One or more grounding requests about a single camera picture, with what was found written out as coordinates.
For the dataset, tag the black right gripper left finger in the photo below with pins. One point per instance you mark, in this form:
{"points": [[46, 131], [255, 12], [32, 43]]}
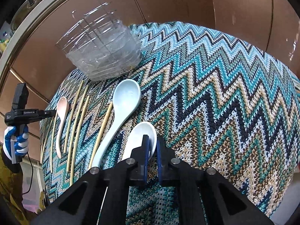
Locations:
{"points": [[141, 156]]}

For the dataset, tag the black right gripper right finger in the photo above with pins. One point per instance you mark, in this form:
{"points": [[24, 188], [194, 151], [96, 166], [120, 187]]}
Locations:
{"points": [[166, 175]]}

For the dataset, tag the camouflage sleeve forearm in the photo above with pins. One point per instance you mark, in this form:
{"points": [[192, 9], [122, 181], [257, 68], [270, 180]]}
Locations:
{"points": [[11, 188]]}

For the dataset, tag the blue white gloved hand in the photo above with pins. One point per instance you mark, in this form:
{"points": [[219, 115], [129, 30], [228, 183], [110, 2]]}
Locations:
{"points": [[15, 145]]}

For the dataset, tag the white ceramic spoon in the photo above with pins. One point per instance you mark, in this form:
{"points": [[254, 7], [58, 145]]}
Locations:
{"points": [[136, 136]]}

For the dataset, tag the beige chopstick left of pink spoon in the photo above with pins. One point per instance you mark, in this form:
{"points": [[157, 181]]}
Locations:
{"points": [[52, 143]]}

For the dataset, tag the small pink ceramic spoon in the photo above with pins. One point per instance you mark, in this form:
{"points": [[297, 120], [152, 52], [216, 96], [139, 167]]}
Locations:
{"points": [[62, 111]]}

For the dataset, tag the beige chopstick near blue spoon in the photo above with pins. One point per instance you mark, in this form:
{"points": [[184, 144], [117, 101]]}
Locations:
{"points": [[100, 133]]}

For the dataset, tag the beige chopstick upper middle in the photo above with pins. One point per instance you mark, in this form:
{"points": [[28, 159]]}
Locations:
{"points": [[74, 128]]}

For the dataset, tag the beige chopstick beside pink spoon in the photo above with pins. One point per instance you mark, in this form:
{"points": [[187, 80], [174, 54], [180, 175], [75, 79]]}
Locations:
{"points": [[71, 116]]}

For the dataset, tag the beige chopstick long middle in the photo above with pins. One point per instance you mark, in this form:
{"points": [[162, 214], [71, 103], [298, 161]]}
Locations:
{"points": [[77, 139]]}

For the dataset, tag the large light blue spoon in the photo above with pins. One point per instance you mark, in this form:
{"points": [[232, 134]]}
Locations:
{"points": [[126, 99]]}

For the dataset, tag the zigzag knitted table mat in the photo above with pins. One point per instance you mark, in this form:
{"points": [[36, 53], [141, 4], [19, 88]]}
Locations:
{"points": [[218, 101]]}

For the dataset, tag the metal pot with lid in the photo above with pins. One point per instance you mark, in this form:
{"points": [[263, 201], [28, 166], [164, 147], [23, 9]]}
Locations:
{"points": [[22, 13]]}

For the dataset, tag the clear wire utensil holder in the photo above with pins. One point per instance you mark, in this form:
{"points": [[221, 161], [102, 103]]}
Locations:
{"points": [[100, 45]]}

